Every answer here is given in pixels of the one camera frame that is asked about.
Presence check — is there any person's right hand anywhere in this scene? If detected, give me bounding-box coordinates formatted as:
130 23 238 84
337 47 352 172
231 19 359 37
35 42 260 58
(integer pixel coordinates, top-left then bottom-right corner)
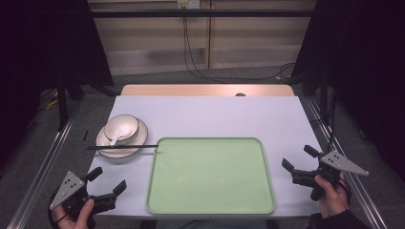
314 173 351 219

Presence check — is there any white bowl dark rim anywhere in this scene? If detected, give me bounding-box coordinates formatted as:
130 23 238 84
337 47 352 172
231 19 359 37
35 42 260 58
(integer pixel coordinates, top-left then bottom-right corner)
103 114 139 142

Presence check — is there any green tray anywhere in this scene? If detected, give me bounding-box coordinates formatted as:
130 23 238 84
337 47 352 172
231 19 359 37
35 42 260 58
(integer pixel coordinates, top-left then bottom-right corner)
146 136 276 216

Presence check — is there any white wall socket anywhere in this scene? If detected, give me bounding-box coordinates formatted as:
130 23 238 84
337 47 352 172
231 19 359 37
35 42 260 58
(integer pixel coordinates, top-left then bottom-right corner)
177 0 201 10

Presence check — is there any black chopstick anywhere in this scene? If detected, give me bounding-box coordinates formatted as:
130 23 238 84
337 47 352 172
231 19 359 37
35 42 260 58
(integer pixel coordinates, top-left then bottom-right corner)
87 144 160 150
87 145 159 151

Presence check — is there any person's left hand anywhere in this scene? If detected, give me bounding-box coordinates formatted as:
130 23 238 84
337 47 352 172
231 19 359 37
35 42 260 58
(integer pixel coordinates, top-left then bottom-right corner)
52 198 96 229

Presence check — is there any black horizontal bar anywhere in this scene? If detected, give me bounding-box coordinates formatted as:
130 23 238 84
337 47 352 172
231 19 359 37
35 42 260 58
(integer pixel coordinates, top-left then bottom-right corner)
90 9 316 18

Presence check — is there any white plate dark rim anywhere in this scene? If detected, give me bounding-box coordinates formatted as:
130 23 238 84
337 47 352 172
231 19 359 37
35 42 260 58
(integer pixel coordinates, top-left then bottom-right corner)
96 117 149 159

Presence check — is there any black metal stand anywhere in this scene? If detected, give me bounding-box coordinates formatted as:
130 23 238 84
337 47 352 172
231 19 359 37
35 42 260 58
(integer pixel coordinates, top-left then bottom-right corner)
56 74 70 132

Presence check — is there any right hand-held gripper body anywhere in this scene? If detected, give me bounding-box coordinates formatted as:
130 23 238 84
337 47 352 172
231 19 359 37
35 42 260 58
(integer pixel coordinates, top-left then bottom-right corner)
290 150 371 202

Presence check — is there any yellow cable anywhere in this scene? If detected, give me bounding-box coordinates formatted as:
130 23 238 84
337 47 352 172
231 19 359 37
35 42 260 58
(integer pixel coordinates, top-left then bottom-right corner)
39 90 60 111

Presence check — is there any wooden vertical post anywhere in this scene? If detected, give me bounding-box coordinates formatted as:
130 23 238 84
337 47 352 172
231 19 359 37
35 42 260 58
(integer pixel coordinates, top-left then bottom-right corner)
204 0 214 70

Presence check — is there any white ceramic spoon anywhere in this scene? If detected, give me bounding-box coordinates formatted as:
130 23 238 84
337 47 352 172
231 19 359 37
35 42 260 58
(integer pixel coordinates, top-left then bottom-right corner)
109 135 126 147

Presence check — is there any black curtain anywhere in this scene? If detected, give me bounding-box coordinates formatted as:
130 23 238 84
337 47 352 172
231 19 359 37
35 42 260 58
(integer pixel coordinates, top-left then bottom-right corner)
290 0 405 182
0 0 115 166

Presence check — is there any white table cover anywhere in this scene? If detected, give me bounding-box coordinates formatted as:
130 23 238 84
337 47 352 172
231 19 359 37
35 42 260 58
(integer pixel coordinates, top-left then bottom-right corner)
86 94 323 219

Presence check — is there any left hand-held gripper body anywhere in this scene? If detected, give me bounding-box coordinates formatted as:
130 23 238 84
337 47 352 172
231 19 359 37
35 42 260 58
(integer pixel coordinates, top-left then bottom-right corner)
49 171 118 229

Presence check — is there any aluminium rail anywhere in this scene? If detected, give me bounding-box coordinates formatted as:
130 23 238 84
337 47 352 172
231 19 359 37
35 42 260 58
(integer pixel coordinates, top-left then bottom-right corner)
7 101 82 229
305 96 390 229

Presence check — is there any black hanging cable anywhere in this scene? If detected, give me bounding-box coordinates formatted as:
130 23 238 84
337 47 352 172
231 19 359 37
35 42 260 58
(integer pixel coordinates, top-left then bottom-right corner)
181 16 295 82

